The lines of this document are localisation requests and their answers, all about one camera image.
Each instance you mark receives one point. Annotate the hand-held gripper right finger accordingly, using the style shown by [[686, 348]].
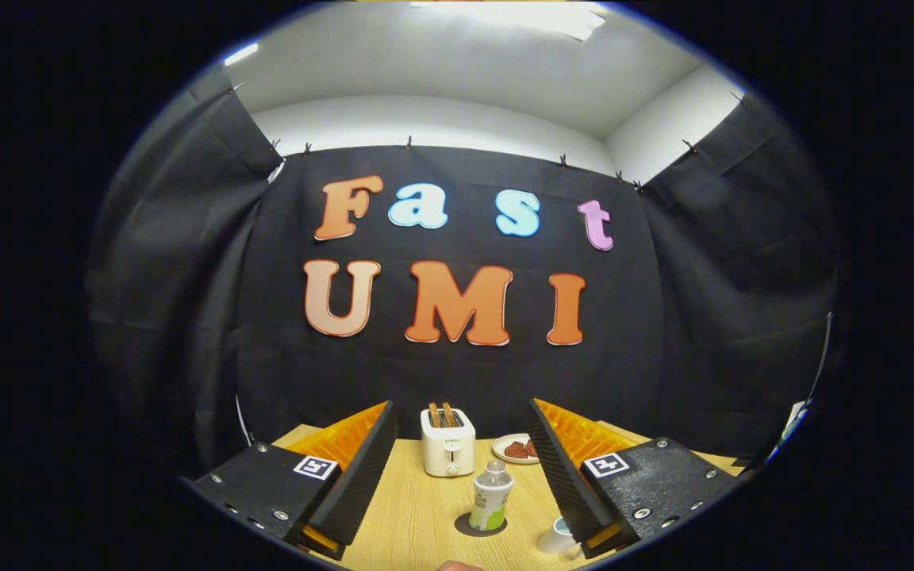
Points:
[[560, 476]]

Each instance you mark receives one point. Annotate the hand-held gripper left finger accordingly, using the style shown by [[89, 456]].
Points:
[[362, 476]]

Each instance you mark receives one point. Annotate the white cup with blue inside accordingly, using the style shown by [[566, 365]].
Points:
[[556, 541]]

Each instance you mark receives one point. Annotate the white green juice bottle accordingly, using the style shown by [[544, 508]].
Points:
[[490, 503]]

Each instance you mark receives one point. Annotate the dark brown round coaster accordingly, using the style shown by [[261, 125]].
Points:
[[462, 526]]

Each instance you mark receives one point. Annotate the brown snack piece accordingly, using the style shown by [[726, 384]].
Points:
[[516, 451], [531, 448]]

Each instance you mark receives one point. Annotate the wooden table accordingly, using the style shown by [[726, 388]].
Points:
[[409, 515]]

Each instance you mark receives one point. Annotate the small cream plate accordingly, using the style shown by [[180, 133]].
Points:
[[501, 452]]

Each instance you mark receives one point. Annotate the white toaster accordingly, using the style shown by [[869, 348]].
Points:
[[447, 452]]

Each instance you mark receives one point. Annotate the brown toast slice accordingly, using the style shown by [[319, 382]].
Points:
[[433, 415], [450, 414]]

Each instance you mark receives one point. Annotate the small ceiling light panel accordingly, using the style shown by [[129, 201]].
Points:
[[241, 54]]

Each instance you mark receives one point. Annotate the large ceiling light panel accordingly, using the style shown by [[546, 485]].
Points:
[[520, 14]]

